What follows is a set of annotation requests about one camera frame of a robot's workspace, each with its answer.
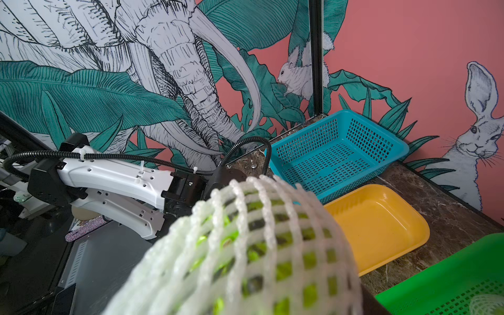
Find white foam net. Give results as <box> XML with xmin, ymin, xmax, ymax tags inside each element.
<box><xmin>104</xmin><ymin>176</ymin><xmax>364</xmax><ymax>314</ymax></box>

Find teal plastic basket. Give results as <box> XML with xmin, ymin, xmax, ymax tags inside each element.
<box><xmin>265</xmin><ymin>110</ymin><xmax>409</xmax><ymax>204</ymax></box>

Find green custard apple back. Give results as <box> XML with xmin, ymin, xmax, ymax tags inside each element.
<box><xmin>203</xmin><ymin>194</ymin><xmax>344</xmax><ymax>314</ymax></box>

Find yellow plastic tub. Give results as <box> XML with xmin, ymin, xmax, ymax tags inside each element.
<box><xmin>324</xmin><ymin>184</ymin><xmax>430</xmax><ymax>276</ymax></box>

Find bright green plastic basket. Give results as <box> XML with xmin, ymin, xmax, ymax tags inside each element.
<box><xmin>375</xmin><ymin>233</ymin><xmax>503</xmax><ymax>314</ymax></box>

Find white foam net sleeve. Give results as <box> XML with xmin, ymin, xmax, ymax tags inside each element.
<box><xmin>469</xmin><ymin>294</ymin><xmax>504</xmax><ymax>315</ymax></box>

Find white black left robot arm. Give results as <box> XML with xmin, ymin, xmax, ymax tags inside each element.
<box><xmin>3</xmin><ymin>133</ymin><xmax>272</xmax><ymax>242</ymax></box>

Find black left frame post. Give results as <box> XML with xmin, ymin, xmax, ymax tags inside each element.
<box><xmin>308</xmin><ymin>0</ymin><xmax>324</xmax><ymax>116</ymax></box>

